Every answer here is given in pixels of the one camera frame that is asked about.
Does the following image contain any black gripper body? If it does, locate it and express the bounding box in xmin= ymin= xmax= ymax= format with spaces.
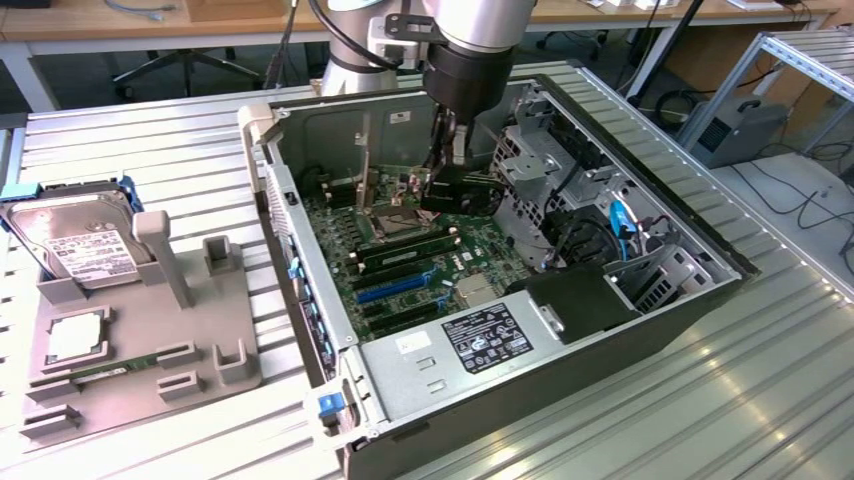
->
xmin=420 ymin=43 xmax=516 ymax=122

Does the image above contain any graphics card with black fan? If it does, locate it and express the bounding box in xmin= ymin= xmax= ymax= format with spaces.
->
xmin=355 ymin=130 xmax=503 ymax=217

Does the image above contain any silver disk bay cage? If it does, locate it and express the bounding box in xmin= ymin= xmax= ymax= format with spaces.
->
xmin=489 ymin=82 xmax=641 ymax=236

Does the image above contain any CPU socket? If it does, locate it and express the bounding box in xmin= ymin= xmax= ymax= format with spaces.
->
xmin=359 ymin=199 xmax=435 ymax=241

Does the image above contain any black office chair base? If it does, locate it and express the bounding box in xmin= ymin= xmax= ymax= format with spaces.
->
xmin=109 ymin=47 xmax=261 ymax=99
xmin=516 ymin=29 xmax=608 ymax=61

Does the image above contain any green RAM stick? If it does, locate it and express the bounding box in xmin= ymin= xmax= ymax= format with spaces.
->
xmin=29 ymin=352 xmax=165 ymax=389
xmin=359 ymin=238 xmax=455 ymax=269

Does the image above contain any green motherboard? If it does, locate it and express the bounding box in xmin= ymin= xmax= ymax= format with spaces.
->
xmin=296 ymin=164 xmax=541 ymax=341

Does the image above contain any black expansion slot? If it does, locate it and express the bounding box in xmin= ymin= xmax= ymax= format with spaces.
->
xmin=351 ymin=269 xmax=428 ymax=292

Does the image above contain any silver chipset heatsink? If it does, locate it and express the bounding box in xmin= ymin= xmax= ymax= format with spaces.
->
xmin=455 ymin=277 xmax=499 ymax=306

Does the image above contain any blue expansion slot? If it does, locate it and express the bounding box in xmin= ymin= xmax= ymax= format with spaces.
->
xmin=355 ymin=276 xmax=435 ymax=305

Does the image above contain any black tripod pole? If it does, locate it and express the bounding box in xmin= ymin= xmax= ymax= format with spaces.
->
xmin=625 ymin=0 xmax=705 ymax=101

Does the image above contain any black plastic shroud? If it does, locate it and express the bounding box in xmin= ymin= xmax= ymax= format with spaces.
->
xmin=505 ymin=264 xmax=641 ymax=346

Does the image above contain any grey computer tower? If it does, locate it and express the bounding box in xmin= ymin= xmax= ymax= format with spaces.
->
xmin=679 ymin=97 xmax=792 ymax=169

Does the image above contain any small silver disk bay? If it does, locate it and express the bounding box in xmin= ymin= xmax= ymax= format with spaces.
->
xmin=603 ymin=239 xmax=741 ymax=314

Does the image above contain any silver power supply unit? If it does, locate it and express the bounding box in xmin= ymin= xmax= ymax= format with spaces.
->
xmin=345 ymin=289 xmax=568 ymax=426

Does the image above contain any open black PC case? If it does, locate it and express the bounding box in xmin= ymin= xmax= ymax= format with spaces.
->
xmin=237 ymin=72 xmax=762 ymax=480

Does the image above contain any aluminium slat table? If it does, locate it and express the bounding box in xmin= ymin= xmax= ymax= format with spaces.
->
xmin=692 ymin=27 xmax=854 ymax=151

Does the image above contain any silver hard disk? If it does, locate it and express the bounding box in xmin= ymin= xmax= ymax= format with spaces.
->
xmin=0 ymin=192 xmax=145 ymax=291

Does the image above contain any grey parts rack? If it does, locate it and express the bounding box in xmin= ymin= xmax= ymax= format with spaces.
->
xmin=13 ymin=209 xmax=265 ymax=455

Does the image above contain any blue disk carrier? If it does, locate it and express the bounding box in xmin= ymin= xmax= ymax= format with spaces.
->
xmin=0 ymin=169 xmax=146 ymax=236

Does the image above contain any silver CPU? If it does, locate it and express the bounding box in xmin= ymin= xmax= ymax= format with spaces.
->
xmin=45 ymin=314 xmax=108 ymax=359

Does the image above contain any black camera cable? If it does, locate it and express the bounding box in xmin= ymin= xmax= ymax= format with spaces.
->
xmin=305 ymin=0 xmax=405 ymax=71

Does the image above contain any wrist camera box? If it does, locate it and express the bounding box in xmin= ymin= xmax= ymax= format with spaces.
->
xmin=365 ymin=13 xmax=435 ymax=71

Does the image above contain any wooden desk white frame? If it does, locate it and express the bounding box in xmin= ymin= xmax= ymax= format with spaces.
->
xmin=0 ymin=0 xmax=335 ymax=114
xmin=525 ymin=0 xmax=842 ymax=99

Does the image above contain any black power cable bundle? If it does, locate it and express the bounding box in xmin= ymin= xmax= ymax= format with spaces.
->
xmin=539 ymin=197 xmax=612 ymax=266

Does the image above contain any blue disk wire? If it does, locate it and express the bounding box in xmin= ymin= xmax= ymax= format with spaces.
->
xmin=607 ymin=199 xmax=635 ymax=261

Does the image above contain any light blue network cable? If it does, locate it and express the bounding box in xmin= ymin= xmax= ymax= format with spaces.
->
xmin=104 ymin=0 xmax=180 ymax=22

